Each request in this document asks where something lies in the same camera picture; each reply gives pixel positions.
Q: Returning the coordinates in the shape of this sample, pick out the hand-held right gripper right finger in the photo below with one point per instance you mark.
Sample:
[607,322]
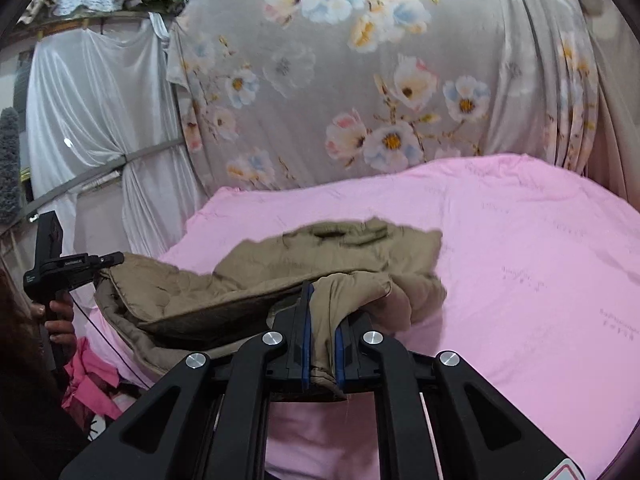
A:
[340,355]

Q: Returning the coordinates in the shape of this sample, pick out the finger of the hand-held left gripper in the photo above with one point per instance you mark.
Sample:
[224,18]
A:
[107,260]

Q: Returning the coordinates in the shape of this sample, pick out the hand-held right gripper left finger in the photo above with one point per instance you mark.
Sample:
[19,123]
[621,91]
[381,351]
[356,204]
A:
[306,340]

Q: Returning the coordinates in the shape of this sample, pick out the olive quilted jacket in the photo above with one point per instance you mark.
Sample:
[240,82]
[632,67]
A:
[240,270]

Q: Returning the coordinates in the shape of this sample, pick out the wooden clothes rod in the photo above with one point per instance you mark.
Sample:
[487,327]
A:
[100,19]

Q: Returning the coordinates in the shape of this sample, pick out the person's left hand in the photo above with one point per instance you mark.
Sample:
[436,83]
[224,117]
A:
[61,329]

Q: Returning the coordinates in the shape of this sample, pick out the magenta cloth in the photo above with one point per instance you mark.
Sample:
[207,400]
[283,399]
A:
[90,380]

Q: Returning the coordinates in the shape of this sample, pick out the person's dark clothing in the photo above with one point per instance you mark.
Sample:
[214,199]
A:
[25,410]

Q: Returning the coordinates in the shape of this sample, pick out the white satin curtain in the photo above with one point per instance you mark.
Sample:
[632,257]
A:
[90,100]

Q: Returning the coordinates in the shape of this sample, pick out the pink bed sheet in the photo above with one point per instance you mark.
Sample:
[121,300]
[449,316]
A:
[500,260]

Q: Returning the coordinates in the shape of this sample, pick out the grey floral cloth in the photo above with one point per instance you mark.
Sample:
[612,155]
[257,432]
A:
[310,110]

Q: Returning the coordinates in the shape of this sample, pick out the beige curtain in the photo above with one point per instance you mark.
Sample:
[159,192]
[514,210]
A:
[617,125]

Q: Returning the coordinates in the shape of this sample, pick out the curved grey metal rail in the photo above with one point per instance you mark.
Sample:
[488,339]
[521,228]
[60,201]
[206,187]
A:
[150,152]

